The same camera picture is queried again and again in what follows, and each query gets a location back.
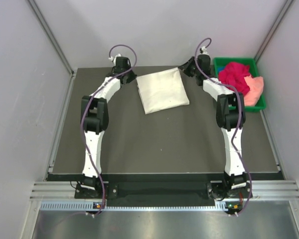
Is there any white t shirt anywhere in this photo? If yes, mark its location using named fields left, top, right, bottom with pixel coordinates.
left=137, top=68, right=190, bottom=115

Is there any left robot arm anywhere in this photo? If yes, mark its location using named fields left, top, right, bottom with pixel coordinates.
left=80, top=54, right=137, bottom=198

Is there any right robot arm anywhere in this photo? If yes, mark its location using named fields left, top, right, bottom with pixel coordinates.
left=178, top=54, right=247, bottom=197

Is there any green plastic bin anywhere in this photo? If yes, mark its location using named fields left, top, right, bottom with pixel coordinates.
left=213, top=57, right=266, bottom=112

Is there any blue cloth in bin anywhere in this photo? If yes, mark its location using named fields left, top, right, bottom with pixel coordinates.
left=217, top=66, right=225, bottom=73

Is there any magenta t shirt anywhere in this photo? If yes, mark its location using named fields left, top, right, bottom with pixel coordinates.
left=218, top=62, right=251, bottom=96

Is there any peach t shirt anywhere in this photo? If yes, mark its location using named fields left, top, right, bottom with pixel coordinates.
left=244, top=75, right=264, bottom=107

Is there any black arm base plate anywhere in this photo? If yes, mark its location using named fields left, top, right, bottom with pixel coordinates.
left=74, top=181, right=242, bottom=200

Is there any aluminium frame rail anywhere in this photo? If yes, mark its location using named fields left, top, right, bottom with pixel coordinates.
left=30, top=180, right=299, bottom=201

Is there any slotted grey cable duct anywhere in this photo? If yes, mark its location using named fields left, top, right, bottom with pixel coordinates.
left=40, top=201, right=238, bottom=212

